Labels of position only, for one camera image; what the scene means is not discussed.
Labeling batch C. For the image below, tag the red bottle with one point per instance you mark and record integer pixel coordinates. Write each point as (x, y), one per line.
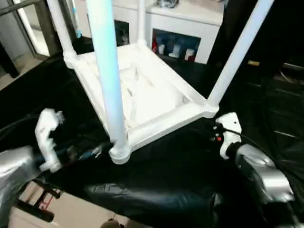
(154, 45)

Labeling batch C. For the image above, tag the white glass-door cabinet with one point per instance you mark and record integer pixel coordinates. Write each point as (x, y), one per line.
(190, 23)

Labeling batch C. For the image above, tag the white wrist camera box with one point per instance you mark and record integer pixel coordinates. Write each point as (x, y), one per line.
(47, 137)
(230, 130)

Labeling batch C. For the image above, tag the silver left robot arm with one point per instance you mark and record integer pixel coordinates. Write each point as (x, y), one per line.
(19, 175)

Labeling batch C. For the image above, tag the black metal table frame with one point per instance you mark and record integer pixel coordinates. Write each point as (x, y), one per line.
(40, 202)

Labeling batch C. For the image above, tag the grey crumpled bundle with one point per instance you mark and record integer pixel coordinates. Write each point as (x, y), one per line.
(167, 3)

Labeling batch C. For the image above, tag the small yellow label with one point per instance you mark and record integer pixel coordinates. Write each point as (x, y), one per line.
(253, 62)

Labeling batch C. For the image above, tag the black work mat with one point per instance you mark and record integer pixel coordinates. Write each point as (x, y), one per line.
(166, 190)

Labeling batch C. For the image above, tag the grey metal rack frame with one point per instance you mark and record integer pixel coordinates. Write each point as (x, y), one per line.
(28, 23)

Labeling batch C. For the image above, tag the white plastic table leg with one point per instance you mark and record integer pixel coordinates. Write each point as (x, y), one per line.
(61, 31)
(141, 21)
(240, 52)
(109, 71)

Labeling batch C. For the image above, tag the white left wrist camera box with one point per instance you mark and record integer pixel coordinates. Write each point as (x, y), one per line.
(47, 137)

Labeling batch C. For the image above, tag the white plastic table top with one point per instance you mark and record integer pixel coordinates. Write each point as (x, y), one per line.
(156, 95)

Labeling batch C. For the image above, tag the light blue plastic strip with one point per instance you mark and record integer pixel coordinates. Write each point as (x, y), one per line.
(76, 19)

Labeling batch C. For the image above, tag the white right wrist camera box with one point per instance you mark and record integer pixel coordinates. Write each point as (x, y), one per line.
(230, 130)

